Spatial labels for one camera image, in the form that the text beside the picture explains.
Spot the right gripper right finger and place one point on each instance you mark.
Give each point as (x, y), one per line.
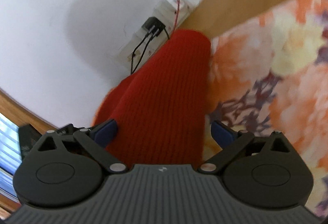
(263, 172)

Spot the black power adapter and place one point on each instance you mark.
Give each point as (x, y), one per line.
(153, 26)

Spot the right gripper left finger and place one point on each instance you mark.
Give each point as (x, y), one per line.
(65, 167)

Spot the floral orange bedsheet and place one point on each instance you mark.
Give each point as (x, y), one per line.
(270, 74)

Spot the red knit cardigan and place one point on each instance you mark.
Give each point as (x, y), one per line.
(157, 114)

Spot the white wall socket panel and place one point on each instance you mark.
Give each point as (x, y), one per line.
(166, 17)

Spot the blue striped cloth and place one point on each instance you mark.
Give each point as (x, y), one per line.
(10, 155)

